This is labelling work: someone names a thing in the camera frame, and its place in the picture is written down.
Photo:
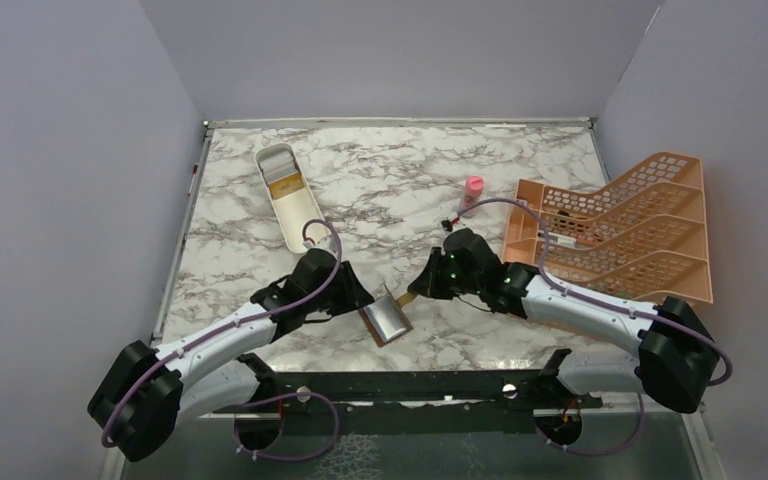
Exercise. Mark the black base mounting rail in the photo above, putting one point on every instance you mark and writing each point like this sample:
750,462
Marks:
308,404

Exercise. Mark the white oblong plastic tray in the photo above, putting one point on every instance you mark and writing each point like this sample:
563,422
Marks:
295,210

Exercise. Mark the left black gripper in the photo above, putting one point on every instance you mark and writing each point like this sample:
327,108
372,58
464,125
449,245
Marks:
354,295

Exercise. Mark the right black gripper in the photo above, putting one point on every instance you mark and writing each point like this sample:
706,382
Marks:
427,284

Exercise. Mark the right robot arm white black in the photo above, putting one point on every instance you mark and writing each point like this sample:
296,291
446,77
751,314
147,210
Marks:
665,350

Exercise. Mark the aluminium table frame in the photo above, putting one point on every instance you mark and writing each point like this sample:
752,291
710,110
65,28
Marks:
388,194

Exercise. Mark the stack of credit cards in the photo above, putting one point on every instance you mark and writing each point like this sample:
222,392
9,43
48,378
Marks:
281,174

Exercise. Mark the orange plastic file organizer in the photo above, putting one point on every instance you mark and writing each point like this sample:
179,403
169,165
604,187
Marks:
641,237

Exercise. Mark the pink small bottle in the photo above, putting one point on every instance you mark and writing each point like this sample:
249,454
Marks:
472,191

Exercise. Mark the brown leather card holder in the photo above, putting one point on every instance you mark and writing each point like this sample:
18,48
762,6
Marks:
385,318

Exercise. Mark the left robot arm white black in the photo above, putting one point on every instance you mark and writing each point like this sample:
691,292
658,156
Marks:
148,390

